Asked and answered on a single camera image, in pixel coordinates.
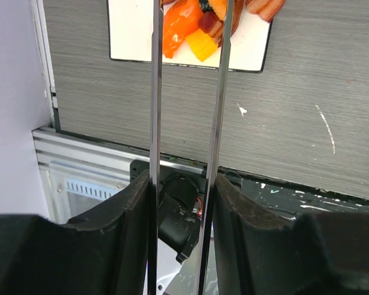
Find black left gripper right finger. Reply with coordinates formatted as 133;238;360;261
213;175;369;294

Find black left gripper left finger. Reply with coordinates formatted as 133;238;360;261
0;172;149;294

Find metal serving tongs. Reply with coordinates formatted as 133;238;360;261
148;1;234;294

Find white square plate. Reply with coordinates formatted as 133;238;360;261
107;1;272;73

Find yellow egg piece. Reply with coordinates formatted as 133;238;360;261
185;29;218;62

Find orange salmon sushi piece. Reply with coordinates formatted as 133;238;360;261
162;0;204;58

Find bacon strip piece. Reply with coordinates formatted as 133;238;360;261
245;0;286;23

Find orange fried shrimp piece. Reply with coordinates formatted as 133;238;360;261
208;0;228;21

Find white slotted cable duct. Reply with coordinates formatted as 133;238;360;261
65;179;119;200

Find left aluminium frame post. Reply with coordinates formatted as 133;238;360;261
30;0;61;132

